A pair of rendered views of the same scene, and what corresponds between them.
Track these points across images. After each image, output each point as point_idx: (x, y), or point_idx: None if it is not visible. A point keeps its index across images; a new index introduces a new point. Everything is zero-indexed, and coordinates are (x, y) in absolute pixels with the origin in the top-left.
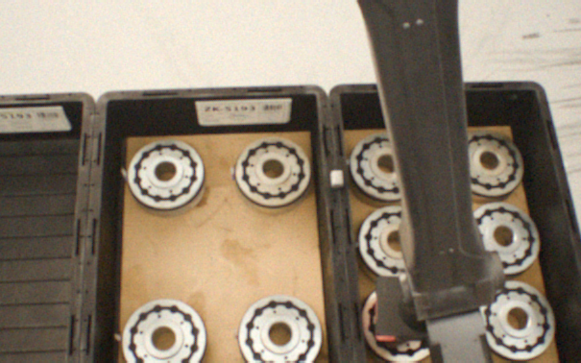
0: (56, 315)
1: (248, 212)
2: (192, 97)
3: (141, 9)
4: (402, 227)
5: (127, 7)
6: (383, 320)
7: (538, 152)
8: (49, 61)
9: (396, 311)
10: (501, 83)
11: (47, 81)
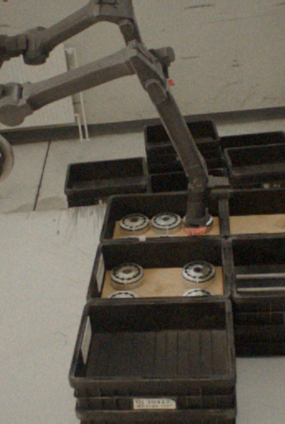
0: (183, 342)
1: (142, 286)
2: (95, 275)
3: None
4: (187, 163)
5: None
6: (200, 221)
7: (135, 204)
8: (14, 402)
9: (197, 219)
10: (108, 203)
11: (28, 401)
